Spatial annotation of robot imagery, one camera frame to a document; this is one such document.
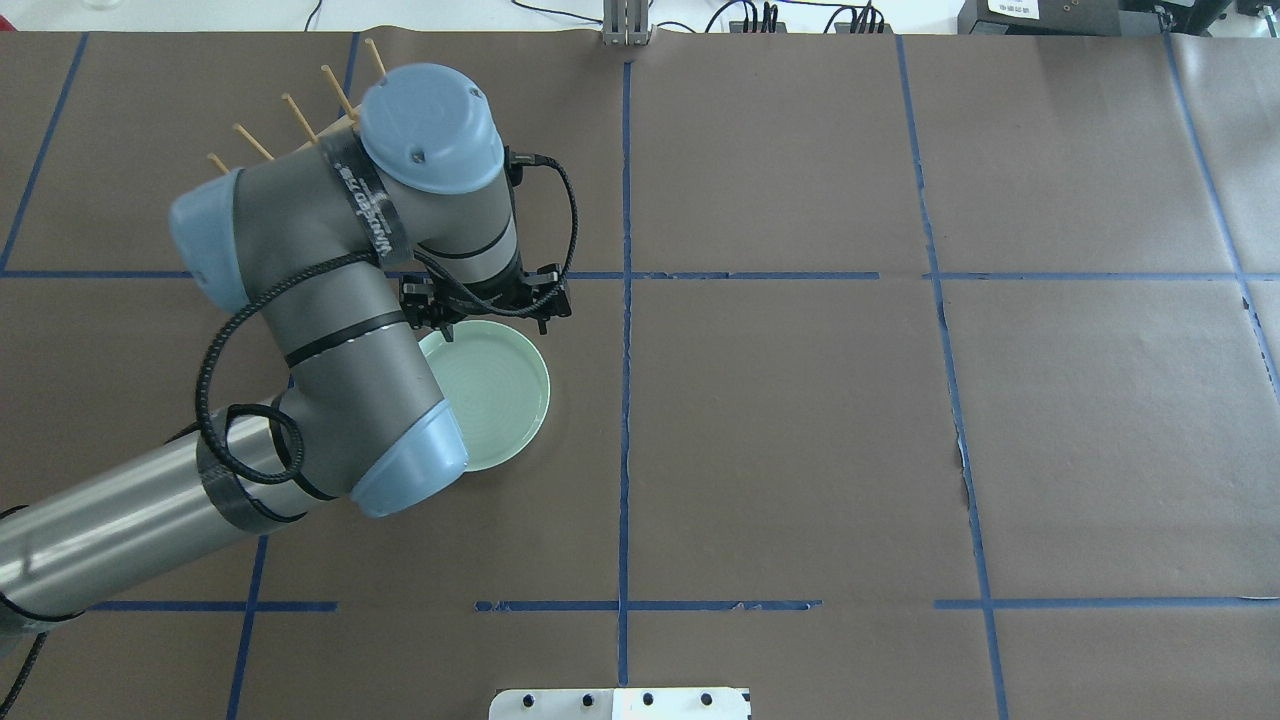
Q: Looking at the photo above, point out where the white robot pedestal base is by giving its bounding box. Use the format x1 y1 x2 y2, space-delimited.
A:
488 685 753 719

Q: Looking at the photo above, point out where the light green ceramic plate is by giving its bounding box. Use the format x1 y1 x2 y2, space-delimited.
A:
419 320 550 473

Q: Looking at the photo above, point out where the aluminium frame post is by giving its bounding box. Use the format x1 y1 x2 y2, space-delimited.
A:
600 0 653 47

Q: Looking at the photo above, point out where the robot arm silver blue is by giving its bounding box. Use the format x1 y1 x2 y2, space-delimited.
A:
1 63 579 647

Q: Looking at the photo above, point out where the black power box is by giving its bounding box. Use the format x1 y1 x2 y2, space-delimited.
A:
956 1 1171 37

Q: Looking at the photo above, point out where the wooden dish rack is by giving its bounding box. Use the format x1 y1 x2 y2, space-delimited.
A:
205 33 388 176

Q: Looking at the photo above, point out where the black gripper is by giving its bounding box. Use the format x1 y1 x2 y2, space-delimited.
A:
398 263 573 336

